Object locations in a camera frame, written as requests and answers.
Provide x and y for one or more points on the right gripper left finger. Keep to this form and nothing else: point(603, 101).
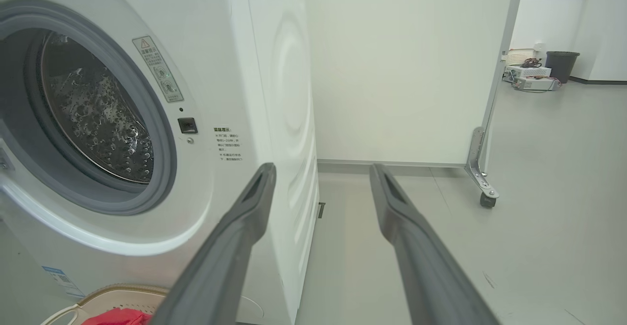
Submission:
point(220, 276)

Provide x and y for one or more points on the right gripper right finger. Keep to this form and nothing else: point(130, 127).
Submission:
point(431, 286)

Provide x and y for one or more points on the red clothing item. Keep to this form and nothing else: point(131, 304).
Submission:
point(117, 317)

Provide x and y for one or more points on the cream perforated laundry basket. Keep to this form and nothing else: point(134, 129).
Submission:
point(127, 298)

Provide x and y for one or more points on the white front-load washing machine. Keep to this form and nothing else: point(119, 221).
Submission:
point(274, 119)

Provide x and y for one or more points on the white woven basket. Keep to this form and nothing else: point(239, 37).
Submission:
point(517, 56)

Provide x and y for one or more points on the blue energy label sticker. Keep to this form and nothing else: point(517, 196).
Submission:
point(62, 281)

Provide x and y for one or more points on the white mobile partition panel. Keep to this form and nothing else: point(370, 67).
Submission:
point(401, 70)

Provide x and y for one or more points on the white equipment box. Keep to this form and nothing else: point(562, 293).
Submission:
point(536, 84)
point(529, 71)

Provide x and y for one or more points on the black waste bin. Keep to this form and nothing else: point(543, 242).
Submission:
point(562, 67)

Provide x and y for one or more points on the metal caster bracket with wheel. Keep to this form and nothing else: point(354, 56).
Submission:
point(477, 168)

